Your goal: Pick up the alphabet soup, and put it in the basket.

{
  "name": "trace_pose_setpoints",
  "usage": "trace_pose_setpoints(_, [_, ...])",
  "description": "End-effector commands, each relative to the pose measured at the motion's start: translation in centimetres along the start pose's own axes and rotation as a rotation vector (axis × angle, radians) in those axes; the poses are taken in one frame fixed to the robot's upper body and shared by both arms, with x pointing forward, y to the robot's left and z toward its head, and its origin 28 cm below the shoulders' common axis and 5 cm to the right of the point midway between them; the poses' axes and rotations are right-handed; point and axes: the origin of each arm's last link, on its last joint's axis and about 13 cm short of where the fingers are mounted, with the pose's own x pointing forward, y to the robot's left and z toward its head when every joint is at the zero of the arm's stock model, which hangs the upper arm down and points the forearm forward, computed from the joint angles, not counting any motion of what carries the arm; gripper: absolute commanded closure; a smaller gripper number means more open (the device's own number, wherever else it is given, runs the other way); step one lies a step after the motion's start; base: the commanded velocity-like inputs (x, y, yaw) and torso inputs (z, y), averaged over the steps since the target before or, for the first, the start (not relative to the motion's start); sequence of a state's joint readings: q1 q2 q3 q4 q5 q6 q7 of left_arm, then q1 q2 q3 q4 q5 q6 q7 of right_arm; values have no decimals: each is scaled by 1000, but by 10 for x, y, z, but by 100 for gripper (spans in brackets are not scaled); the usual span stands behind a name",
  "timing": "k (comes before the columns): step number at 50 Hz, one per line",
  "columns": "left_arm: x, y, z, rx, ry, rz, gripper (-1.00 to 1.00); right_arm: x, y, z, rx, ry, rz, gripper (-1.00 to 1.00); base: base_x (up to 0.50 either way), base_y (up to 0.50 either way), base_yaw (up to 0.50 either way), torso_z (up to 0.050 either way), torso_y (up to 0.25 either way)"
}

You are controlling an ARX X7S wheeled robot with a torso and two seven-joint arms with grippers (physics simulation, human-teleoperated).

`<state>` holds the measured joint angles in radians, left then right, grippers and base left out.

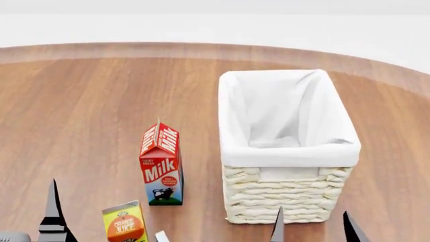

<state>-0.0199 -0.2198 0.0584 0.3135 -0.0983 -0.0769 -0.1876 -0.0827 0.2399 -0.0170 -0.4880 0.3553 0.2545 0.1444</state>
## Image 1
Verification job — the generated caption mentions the white lined wicker basket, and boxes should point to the white lined wicker basket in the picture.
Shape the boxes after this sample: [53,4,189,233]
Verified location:
[218,69,362,225]

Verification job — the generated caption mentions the red milk carton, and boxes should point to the red milk carton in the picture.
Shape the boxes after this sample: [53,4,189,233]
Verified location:
[138,117,185,206]

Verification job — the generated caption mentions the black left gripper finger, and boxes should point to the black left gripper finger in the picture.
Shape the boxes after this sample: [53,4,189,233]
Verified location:
[38,177,79,242]

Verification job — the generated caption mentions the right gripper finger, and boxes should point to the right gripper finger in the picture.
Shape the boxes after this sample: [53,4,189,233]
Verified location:
[342,210,371,242]
[269,205,286,242]

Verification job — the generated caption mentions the orange juice carton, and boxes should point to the orange juice carton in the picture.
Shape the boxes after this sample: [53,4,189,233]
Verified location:
[101,200,149,242]

